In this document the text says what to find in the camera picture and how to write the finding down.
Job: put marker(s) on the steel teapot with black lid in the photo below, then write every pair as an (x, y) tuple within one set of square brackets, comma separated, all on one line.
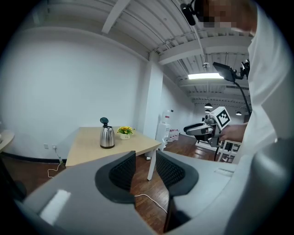
[(107, 136)]

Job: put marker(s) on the white floor power strip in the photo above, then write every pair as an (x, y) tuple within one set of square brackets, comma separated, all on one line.
[(148, 158)]

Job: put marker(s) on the black monitor screen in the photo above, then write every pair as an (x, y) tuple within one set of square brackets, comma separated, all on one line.
[(224, 71)]

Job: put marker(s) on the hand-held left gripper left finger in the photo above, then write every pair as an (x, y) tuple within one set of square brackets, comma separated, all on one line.
[(120, 174)]

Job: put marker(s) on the rectangular ceiling light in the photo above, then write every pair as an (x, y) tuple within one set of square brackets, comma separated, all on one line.
[(205, 76)]

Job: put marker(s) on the person's head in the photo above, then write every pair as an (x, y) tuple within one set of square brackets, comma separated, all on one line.
[(229, 16)]

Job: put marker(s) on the round light wooden table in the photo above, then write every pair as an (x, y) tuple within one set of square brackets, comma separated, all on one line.
[(5, 138)]

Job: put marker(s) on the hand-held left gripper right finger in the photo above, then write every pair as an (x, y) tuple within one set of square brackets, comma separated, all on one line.
[(171, 174)]

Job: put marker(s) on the person's white shirt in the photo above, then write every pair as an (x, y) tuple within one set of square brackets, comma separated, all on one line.
[(266, 91)]

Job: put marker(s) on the black head-worn camera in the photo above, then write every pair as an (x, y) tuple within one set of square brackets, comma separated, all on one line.
[(189, 11)]

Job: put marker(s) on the yellow flowers in white pot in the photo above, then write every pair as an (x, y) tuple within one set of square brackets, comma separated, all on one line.
[(125, 131)]

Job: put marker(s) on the white water dispenser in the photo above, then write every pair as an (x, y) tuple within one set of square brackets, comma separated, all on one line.
[(163, 130)]

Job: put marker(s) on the black pendant lamp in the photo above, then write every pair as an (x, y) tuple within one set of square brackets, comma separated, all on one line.
[(208, 105), (238, 113)]

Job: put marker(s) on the white frame table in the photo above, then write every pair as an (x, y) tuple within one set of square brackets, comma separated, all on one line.
[(227, 150)]

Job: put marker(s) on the group of red-capped bottles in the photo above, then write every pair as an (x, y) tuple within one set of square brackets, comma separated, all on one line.
[(173, 135)]

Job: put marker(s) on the person's right forearm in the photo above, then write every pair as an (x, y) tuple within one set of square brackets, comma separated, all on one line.
[(234, 133)]

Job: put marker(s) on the white wall socket with plug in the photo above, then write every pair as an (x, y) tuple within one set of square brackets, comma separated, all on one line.
[(54, 147)]

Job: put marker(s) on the black clamp mount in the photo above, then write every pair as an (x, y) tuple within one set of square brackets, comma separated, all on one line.
[(245, 68)]

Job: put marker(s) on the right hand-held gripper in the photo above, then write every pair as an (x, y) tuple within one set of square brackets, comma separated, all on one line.
[(221, 118)]

